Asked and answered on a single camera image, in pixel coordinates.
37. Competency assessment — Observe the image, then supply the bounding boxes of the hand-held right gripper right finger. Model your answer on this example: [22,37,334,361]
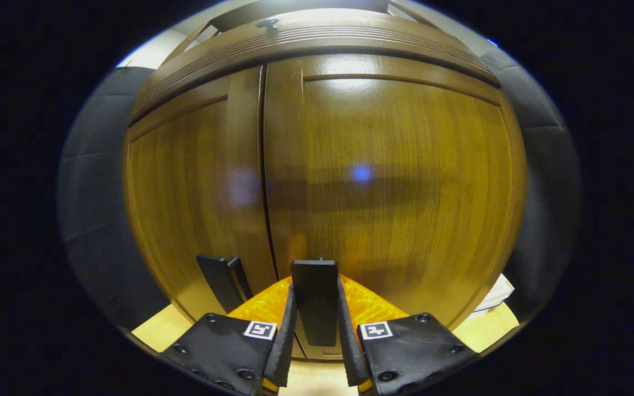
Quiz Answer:
[338,275,480,396]

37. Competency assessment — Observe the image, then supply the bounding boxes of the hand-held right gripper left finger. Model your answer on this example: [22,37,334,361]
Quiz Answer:
[160,275,298,396]

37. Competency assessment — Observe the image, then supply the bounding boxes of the wooden cabinet door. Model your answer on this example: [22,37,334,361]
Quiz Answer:
[262,53,527,361]
[124,66,279,322]

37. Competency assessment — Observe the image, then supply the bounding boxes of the brown wooden double-door shoe cabinet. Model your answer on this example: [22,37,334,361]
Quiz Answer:
[123,0,528,361]

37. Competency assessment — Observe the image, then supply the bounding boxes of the white paper box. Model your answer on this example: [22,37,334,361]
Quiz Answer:
[468,274,516,320]

